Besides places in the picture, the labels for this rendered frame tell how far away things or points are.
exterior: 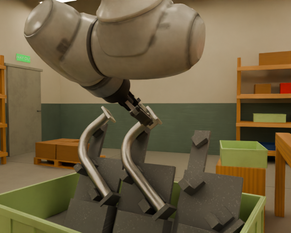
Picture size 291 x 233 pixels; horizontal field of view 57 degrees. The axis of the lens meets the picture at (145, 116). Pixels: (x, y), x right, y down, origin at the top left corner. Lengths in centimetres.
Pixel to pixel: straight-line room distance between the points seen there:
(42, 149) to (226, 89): 428
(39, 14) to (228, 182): 54
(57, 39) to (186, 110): 637
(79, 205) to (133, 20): 58
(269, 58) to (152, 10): 585
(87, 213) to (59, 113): 763
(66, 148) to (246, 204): 471
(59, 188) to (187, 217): 45
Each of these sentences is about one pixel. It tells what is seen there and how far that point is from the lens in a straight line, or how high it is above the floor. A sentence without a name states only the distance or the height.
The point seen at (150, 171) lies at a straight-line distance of 77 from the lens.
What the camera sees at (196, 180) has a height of 101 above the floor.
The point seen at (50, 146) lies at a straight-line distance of 561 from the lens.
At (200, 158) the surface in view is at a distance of 74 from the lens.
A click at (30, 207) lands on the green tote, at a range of 91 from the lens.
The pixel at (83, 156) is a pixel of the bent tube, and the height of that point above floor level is 104.
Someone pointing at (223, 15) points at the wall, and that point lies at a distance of 697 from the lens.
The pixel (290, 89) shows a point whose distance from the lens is 614.
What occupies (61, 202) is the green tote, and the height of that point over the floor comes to 88.
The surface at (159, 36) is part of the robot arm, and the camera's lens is 37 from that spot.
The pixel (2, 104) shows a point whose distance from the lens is 613.
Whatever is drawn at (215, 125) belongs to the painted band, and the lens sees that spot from 667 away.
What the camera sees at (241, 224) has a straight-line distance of 62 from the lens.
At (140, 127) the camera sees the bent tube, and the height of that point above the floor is 114.
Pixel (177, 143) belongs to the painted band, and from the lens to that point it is 688.
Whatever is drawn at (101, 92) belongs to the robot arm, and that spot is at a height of 123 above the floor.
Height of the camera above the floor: 120
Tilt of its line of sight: 2 degrees down
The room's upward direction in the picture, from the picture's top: straight up
